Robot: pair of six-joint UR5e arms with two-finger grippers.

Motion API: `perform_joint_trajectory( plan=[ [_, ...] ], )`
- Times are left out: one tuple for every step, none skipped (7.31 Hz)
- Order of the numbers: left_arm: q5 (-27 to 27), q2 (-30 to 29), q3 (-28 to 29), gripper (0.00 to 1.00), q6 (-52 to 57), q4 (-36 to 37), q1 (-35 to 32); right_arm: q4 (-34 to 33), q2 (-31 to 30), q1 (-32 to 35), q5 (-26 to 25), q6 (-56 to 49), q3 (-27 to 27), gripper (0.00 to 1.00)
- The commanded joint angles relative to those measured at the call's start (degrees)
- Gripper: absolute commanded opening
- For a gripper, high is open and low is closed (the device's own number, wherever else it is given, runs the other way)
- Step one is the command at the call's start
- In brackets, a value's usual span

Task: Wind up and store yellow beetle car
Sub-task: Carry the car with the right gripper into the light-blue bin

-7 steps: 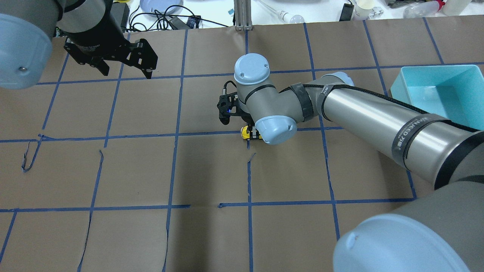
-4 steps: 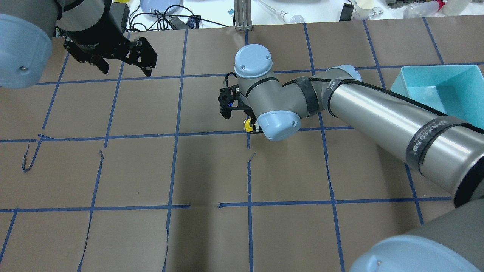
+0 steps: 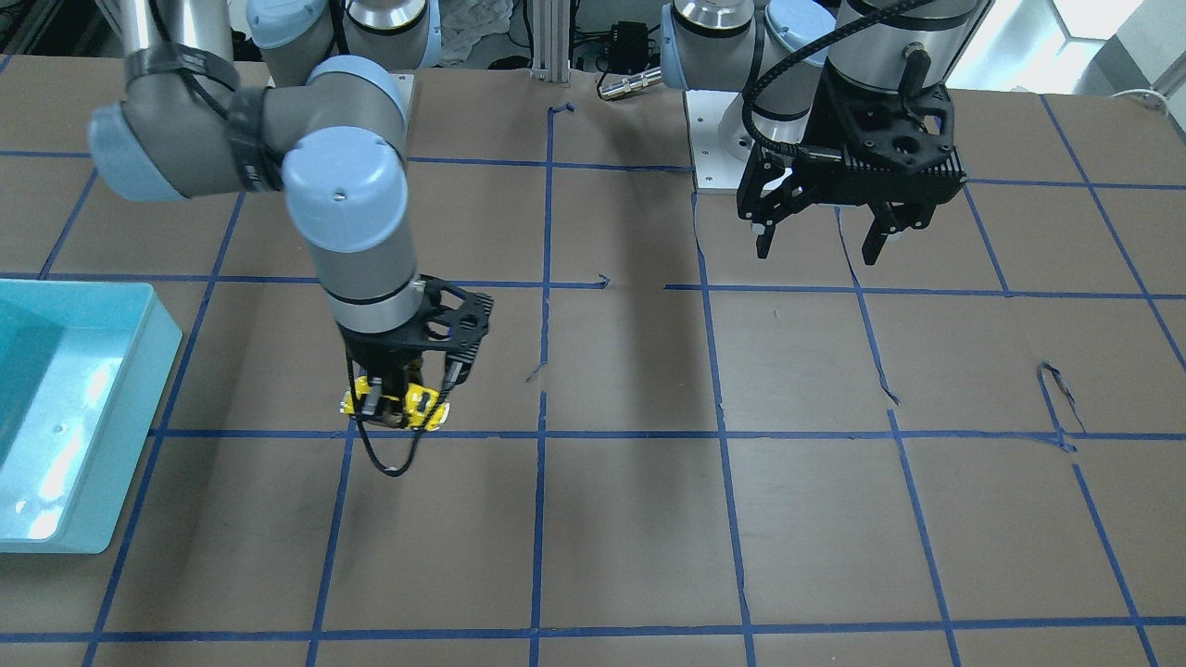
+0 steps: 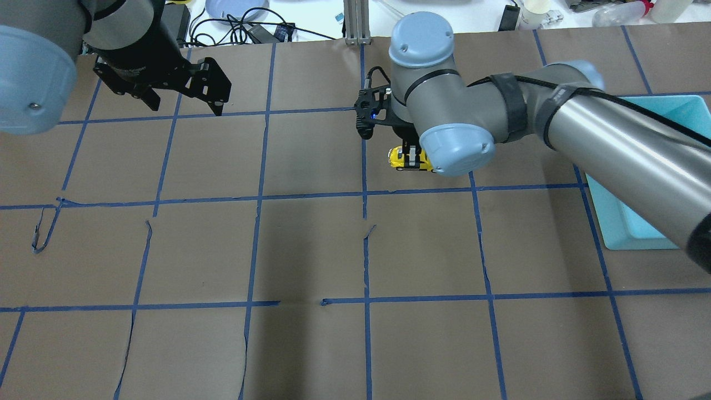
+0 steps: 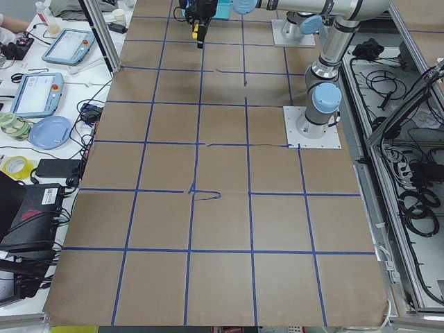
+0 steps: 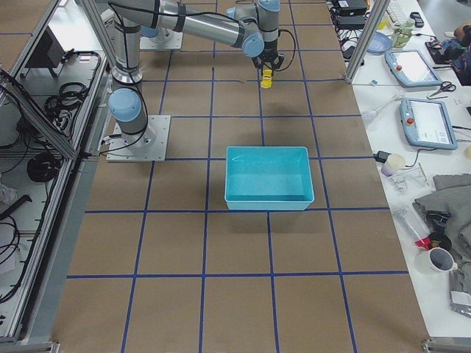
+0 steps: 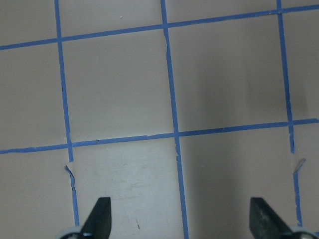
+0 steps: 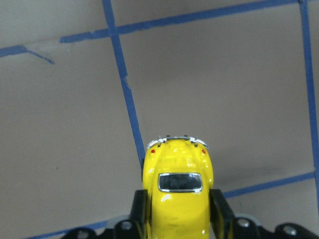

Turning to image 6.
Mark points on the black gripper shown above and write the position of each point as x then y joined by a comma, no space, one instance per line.
270,50

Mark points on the yellow toy beetle car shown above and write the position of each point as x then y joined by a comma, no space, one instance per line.
266,78

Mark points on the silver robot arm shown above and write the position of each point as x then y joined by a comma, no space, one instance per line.
253,28

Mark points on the light blue plate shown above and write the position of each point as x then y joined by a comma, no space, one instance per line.
379,43

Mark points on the light blue plastic bin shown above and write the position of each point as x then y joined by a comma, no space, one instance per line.
268,178

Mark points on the upper blue teach pendant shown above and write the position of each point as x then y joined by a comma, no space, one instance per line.
410,69

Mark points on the blue teach pendant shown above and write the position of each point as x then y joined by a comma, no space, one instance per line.
410,69
427,124

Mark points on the lower blue teach pendant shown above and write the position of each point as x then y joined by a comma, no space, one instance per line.
427,124

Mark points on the black scissors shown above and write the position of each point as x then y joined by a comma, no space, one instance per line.
445,87

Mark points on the grey cloth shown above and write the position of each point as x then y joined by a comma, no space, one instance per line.
452,195

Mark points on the white mug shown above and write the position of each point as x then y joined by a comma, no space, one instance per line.
434,261

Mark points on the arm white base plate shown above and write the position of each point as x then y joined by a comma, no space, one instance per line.
163,40
149,147

